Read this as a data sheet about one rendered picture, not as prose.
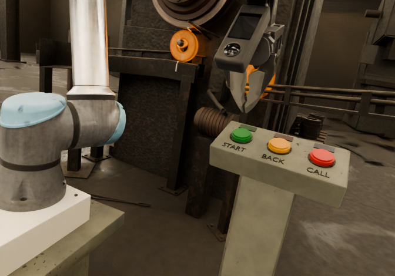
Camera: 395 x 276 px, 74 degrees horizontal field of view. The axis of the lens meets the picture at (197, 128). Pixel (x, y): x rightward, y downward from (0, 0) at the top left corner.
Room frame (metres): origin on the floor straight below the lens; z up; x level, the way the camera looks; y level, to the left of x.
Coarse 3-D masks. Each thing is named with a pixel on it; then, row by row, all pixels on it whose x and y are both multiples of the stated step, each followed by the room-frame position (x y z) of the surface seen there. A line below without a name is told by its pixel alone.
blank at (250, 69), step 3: (249, 66) 1.09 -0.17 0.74; (252, 66) 1.07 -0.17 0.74; (246, 69) 1.10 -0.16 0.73; (249, 69) 1.09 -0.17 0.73; (252, 69) 1.07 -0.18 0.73; (255, 69) 1.07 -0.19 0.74; (249, 72) 1.08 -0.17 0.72; (273, 78) 1.00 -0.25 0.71; (270, 81) 0.99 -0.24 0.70; (273, 81) 1.00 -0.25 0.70; (273, 84) 1.00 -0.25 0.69; (246, 87) 1.08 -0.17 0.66; (267, 87) 0.99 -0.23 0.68; (270, 87) 1.00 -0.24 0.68; (246, 93) 1.08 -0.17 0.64; (264, 93) 1.01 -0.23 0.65; (267, 93) 1.01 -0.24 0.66; (261, 96) 1.02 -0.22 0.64; (264, 96) 1.03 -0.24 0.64
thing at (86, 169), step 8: (40, 40) 1.30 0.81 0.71; (48, 40) 1.39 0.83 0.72; (40, 48) 1.30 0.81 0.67; (48, 48) 1.39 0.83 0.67; (56, 48) 1.50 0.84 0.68; (64, 48) 1.50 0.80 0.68; (40, 56) 1.30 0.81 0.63; (48, 56) 1.40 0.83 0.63; (56, 56) 1.50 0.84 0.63; (64, 56) 1.50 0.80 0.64; (40, 64) 1.30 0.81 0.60; (48, 64) 1.40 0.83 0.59; (56, 64) 1.50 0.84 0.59; (64, 64) 1.50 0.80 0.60; (72, 80) 1.39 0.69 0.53; (72, 152) 1.39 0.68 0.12; (80, 152) 1.43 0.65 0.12; (72, 160) 1.39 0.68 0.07; (80, 160) 1.44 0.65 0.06; (64, 168) 1.41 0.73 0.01; (72, 168) 1.39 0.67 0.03; (80, 168) 1.45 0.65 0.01; (88, 168) 1.46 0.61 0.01; (64, 176) 1.32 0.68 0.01; (72, 176) 1.33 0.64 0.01; (80, 176) 1.35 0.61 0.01; (88, 176) 1.37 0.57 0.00
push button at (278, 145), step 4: (272, 140) 0.48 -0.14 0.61; (276, 140) 0.48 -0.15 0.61; (280, 140) 0.48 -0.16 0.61; (284, 140) 0.48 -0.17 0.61; (268, 144) 0.48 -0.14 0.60; (272, 144) 0.47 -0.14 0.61; (276, 144) 0.47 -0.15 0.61; (280, 144) 0.47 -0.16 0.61; (284, 144) 0.47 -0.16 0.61; (288, 144) 0.47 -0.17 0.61; (272, 148) 0.47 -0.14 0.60; (276, 148) 0.46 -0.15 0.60; (280, 148) 0.46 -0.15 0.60; (284, 148) 0.46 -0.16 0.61; (288, 148) 0.47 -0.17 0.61; (276, 152) 0.46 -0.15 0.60; (280, 152) 0.46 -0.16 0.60; (284, 152) 0.46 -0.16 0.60
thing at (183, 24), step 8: (152, 0) 1.49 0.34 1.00; (224, 0) 1.32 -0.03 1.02; (160, 8) 1.47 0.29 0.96; (216, 8) 1.33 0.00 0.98; (224, 8) 1.37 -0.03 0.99; (168, 16) 1.44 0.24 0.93; (208, 16) 1.35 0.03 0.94; (216, 16) 1.38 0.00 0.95; (176, 24) 1.42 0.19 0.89; (184, 24) 1.40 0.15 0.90; (200, 24) 1.36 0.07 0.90
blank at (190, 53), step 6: (174, 36) 1.45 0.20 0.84; (180, 36) 1.44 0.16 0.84; (186, 36) 1.42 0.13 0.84; (192, 36) 1.41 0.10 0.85; (174, 42) 1.45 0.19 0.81; (192, 42) 1.41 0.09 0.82; (174, 48) 1.45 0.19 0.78; (192, 48) 1.40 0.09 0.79; (174, 54) 1.45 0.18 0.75; (180, 54) 1.43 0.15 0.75; (186, 54) 1.42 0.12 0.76; (192, 54) 1.40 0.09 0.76; (180, 60) 1.43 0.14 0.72; (186, 60) 1.43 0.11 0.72
